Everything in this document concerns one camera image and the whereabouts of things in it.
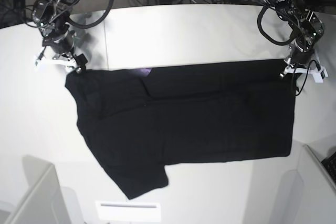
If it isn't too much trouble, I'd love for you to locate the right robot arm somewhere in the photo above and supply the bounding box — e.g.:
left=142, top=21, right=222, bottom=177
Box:
left=32, top=0, right=114, bottom=73

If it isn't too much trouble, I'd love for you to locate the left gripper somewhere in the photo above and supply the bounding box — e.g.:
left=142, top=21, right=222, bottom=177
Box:
left=280, top=44, right=322, bottom=77

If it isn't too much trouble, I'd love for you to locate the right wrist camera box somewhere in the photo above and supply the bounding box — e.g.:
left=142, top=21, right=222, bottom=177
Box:
left=34, top=54, right=45, bottom=71

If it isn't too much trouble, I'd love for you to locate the white slotted table plate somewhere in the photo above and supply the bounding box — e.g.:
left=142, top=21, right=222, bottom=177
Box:
left=95, top=201, right=162, bottom=222

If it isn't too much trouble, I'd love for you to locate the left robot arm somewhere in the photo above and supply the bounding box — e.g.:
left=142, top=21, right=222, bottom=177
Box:
left=257, top=0, right=325, bottom=78

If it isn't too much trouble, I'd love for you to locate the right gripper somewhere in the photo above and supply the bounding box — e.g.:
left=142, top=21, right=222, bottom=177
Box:
left=39, top=31, right=88, bottom=73

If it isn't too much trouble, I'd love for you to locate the black keyboard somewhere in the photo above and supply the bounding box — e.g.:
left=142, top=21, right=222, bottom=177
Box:
left=322, top=153, right=336, bottom=183

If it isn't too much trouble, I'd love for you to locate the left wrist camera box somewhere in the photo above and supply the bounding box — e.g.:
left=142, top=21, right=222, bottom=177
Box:
left=312, top=67, right=328, bottom=83

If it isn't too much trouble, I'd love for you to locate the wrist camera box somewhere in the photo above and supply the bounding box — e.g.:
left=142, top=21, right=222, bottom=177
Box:
left=34, top=54, right=45, bottom=71
left=312, top=67, right=328, bottom=83

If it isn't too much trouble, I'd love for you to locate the black T-shirt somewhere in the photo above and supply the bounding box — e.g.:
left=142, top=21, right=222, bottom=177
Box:
left=65, top=59, right=296, bottom=199

